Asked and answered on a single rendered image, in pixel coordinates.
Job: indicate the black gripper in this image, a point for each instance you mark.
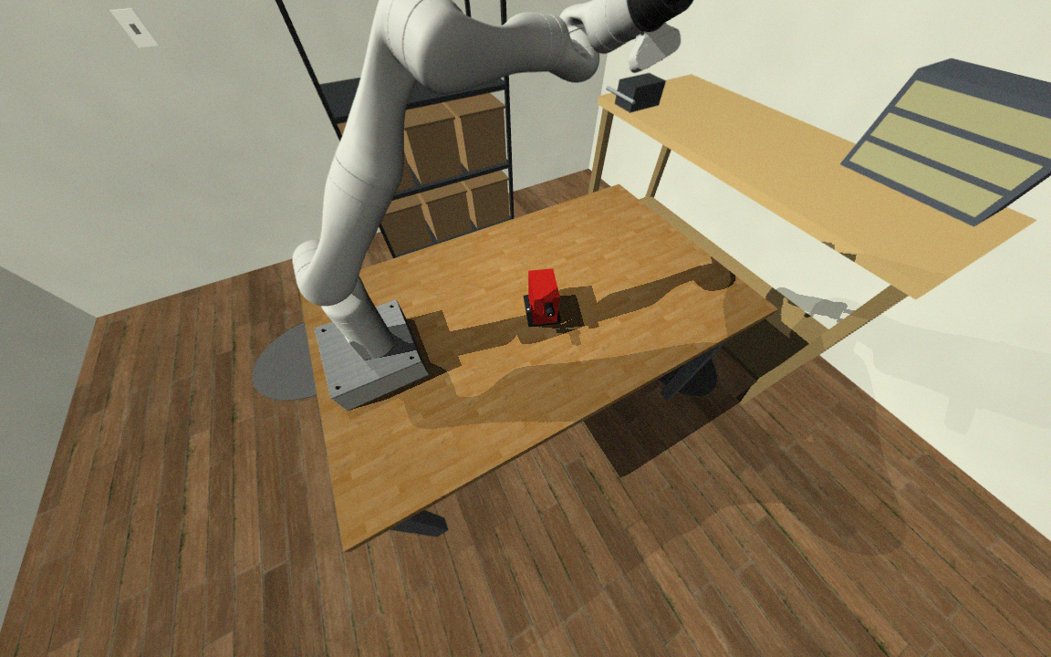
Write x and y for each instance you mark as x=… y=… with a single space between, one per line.
x=645 y=21

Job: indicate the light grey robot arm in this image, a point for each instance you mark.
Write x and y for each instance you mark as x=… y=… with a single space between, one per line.
x=446 y=51

